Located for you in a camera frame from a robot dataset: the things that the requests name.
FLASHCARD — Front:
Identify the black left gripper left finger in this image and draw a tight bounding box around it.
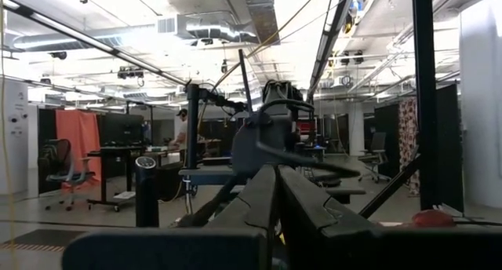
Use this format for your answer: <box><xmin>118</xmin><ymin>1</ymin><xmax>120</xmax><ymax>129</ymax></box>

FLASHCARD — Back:
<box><xmin>62</xmin><ymin>163</ymin><xmax>278</xmax><ymax>270</ymax></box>

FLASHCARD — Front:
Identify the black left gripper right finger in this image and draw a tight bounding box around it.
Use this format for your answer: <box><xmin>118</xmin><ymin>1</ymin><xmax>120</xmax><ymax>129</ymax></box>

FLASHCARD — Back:
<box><xmin>277</xmin><ymin>164</ymin><xmax>502</xmax><ymax>270</ymax></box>

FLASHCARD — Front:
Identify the grey desk top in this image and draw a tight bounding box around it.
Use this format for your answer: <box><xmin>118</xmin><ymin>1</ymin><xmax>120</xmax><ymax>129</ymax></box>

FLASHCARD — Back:
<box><xmin>178</xmin><ymin>165</ymin><xmax>237</xmax><ymax>187</ymax></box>

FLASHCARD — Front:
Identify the grey office chair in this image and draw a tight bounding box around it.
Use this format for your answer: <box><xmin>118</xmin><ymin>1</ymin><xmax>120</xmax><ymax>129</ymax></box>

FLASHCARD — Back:
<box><xmin>357</xmin><ymin>131</ymin><xmax>392</xmax><ymax>184</ymax></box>

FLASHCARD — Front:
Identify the black cylinder tower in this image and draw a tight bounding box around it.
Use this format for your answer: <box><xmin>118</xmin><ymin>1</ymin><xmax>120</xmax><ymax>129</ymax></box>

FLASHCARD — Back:
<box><xmin>134</xmin><ymin>155</ymin><xmax>161</xmax><ymax>228</ymax></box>

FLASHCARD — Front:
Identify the person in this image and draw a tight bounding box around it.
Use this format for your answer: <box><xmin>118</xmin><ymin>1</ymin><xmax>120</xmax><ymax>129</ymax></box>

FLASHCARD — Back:
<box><xmin>169</xmin><ymin>108</ymin><xmax>190</xmax><ymax>151</ymax></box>

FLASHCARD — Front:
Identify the red apple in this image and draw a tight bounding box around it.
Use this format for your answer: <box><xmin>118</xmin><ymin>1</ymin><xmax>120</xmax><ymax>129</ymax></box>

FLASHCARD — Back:
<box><xmin>411</xmin><ymin>209</ymin><xmax>457</xmax><ymax>229</ymax></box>

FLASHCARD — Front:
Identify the thin black rod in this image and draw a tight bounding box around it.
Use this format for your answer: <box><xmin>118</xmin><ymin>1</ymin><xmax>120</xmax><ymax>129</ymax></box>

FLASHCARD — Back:
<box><xmin>238</xmin><ymin>48</ymin><xmax>254</xmax><ymax>115</ymax></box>

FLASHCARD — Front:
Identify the red floral curtain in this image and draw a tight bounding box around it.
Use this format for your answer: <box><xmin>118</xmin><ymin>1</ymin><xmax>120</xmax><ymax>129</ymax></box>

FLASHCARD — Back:
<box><xmin>398</xmin><ymin>97</ymin><xmax>422</xmax><ymax>197</ymax></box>

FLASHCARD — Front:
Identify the black desk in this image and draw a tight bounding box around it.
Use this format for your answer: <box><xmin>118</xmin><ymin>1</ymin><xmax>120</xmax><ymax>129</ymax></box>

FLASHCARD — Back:
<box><xmin>86</xmin><ymin>144</ymin><xmax>144</xmax><ymax>213</ymax></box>

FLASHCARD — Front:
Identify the black computer monitor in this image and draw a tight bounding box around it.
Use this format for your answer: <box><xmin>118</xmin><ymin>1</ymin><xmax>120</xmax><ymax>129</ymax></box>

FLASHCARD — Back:
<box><xmin>100</xmin><ymin>112</ymin><xmax>145</xmax><ymax>148</ymax></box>

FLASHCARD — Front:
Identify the black partition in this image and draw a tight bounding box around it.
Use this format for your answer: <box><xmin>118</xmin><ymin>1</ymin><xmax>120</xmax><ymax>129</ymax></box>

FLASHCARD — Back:
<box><xmin>435</xmin><ymin>83</ymin><xmax>465</xmax><ymax>213</ymax></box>

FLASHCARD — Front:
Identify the orange curtain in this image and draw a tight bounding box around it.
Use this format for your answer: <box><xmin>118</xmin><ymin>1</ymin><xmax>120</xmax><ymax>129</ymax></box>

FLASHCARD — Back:
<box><xmin>54</xmin><ymin>108</ymin><xmax>103</xmax><ymax>185</ymax></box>

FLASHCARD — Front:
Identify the black mesh office chair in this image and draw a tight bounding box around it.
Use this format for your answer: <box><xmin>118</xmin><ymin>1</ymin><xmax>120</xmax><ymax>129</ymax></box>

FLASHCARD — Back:
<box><xmin>38</xmin><ymin>138</ymin><xmax>97</xmax><ymax>213</ymax></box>

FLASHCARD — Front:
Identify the dark floor mat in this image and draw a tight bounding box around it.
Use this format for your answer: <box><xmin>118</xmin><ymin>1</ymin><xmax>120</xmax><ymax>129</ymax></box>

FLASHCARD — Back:
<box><xmin>0</xmin><ymin>228</ymin><xmax>85</xmax><ymax>254</ymax></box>

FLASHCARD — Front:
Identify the white pillar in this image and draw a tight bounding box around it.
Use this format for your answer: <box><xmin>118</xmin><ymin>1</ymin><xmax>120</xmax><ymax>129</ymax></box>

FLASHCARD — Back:
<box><xmin>0</xmin><ymin>79</ymin><xmax>30</xmax><ymax>196</ymax></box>

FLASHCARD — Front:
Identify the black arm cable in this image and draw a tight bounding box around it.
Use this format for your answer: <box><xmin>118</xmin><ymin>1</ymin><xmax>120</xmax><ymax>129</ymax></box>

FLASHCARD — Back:
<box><xmin>255</xmin><ymin>98</ymin><xmax>362</xmax><ymax>180</ymax></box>

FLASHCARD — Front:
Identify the black diagonal frame brace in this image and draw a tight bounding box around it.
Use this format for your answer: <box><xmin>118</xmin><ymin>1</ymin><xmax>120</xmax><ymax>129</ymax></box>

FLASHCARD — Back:
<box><xmin>358</xmin><ymin>153</ymin><xmax>423</xmax><ymax>221</ymax></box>

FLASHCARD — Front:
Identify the thin black frame post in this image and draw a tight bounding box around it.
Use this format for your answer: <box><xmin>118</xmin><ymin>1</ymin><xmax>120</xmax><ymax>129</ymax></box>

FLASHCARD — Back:
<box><xmin>185</xmin><ymin>82</ymin><xmax>202</xmax><ymax>171</ymax></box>

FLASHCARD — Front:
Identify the thick black frame post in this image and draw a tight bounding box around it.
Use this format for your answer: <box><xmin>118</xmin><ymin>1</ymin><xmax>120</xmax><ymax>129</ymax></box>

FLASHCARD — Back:
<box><xmin>411</xmin><ymin>0</ymin><xmax>439</xmax><ymax>211</ymax></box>

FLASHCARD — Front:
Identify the black frame bar with lights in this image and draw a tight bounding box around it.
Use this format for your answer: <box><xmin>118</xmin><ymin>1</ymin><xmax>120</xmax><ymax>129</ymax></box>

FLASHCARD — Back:
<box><xmin>0</xmin><ymin>0</ymin><xmax>188</xmax><ymax>87</ymax></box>
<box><xmin>307</xmin><ymin>0</ymin><xmax>358</xmax><ymax>103</ymax></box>

